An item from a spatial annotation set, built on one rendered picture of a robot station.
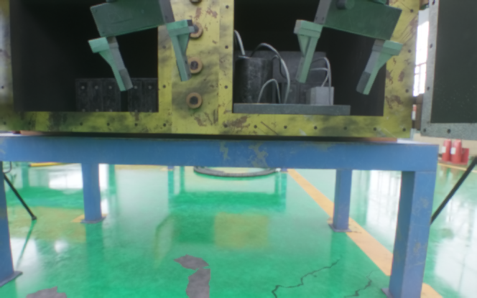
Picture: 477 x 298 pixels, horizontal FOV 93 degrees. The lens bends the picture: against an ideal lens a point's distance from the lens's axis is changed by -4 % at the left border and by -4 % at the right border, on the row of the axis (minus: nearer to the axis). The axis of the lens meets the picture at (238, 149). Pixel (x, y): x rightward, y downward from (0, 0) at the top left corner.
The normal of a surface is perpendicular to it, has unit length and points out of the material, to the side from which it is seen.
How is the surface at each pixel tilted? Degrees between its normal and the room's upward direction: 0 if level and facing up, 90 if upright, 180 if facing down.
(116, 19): 114
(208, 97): 90
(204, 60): 90
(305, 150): 90
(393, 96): 90
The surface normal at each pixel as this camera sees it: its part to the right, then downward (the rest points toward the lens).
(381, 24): 0.07, 0.49
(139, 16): -0.14, 0.49
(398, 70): -0.04, 0.10
